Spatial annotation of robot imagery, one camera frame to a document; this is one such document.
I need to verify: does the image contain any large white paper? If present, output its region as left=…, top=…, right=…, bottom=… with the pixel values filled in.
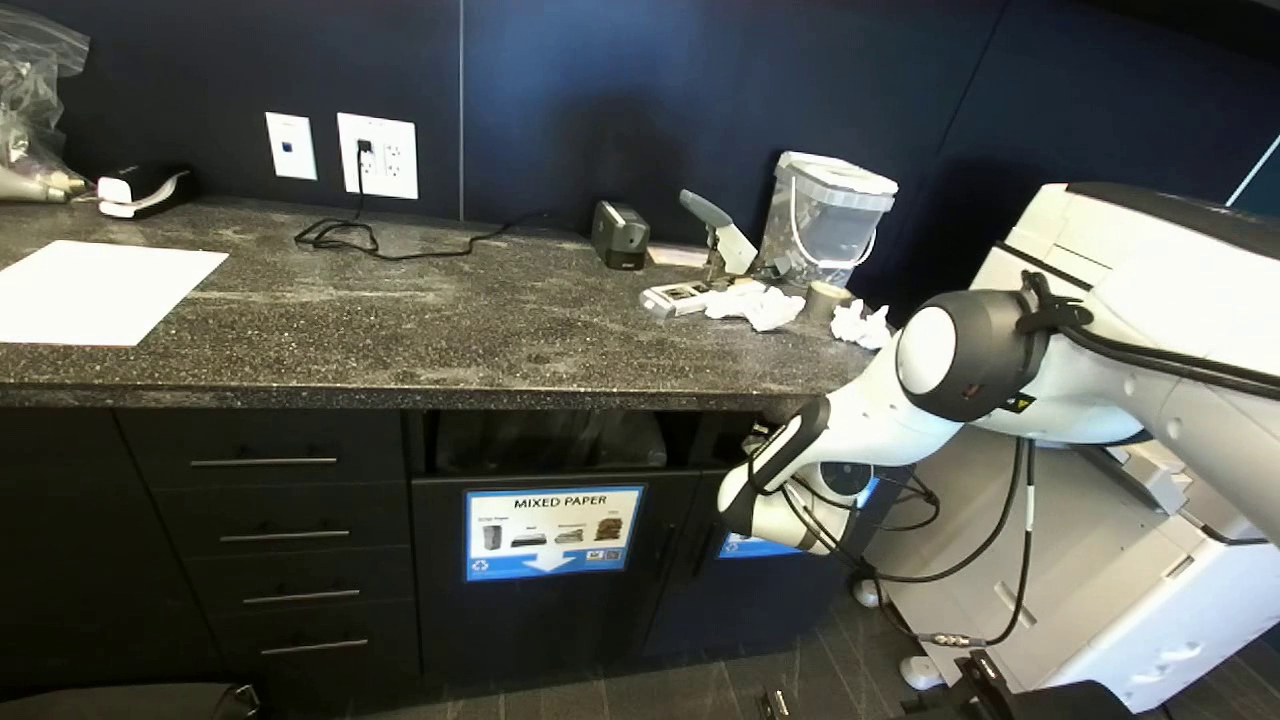
left=699, top=274, right=812, bottom=334

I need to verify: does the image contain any black bin door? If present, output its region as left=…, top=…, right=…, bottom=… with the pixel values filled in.
left=414, top=462, right=673, bottom=683
left=643, top=454, right=885, bottom=663

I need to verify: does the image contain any black pencil sharpener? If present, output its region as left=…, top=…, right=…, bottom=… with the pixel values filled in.
left=587, top=196, right=658, bottom=274

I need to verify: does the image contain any blue label with down arrow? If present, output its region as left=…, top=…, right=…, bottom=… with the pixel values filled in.
left=459, top=480, right=648, bottom=586

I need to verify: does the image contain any blue label with up arrow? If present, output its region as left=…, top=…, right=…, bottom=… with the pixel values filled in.
left=718, top=471, right=889, bottom=563

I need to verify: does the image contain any crumpled white paper ball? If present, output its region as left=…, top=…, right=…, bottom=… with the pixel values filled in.
left=830, top=296, right=898, bottom=354

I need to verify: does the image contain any clear bucket with white lid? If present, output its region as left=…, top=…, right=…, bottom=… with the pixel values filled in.
left=758, top=149, right=903, bottom=291

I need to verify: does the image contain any white power outlet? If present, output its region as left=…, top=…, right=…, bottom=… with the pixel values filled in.
left=334, top=108, right=423, bottom=207

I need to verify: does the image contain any white and black stapler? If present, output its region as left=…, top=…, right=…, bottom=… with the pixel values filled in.
left=92, top=156, right=196, bottom=219

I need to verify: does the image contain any flat white paper sheet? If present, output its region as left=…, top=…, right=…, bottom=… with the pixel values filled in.
left=0, top=234, right=232, bottom=353

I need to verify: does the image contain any large white office printer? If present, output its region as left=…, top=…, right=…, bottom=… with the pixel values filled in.
left=858, top=425, right=1280, bottom=714

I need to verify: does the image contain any black cabinet door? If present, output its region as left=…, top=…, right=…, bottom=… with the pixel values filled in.
left=0, top=409, right=135, bottom=689

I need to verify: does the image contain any teal screen panel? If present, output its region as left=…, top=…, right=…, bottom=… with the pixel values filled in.
left=1226, top=130, right=1280, bottom=224

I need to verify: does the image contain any clear plastic bag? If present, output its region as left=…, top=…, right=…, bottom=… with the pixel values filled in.
left=0, top=8, right=98, bottom=207

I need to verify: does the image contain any black power cable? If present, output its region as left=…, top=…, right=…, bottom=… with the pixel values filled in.
left=292, top=135, right=519, bottom=262

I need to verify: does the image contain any black drawer with metal handle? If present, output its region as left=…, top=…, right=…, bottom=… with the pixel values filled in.
left=143, top=480, right=417, bottom=555
left=115, top=409, right=414, bottom=490
left=177, top=544, right=419, bottom=623
left=204, top=612, right=423, bottom=710

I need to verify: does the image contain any white wall plate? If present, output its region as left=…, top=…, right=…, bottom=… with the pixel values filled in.
left=260, top=108, right=326, bottom=187

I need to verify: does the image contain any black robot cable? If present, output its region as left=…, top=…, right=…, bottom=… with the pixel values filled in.
left=786, top=270, right=1280, bottom=654

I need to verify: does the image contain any black wheeled floor bracket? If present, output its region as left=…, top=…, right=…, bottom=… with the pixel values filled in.
left=933, top=648, right=1026, bottom=720

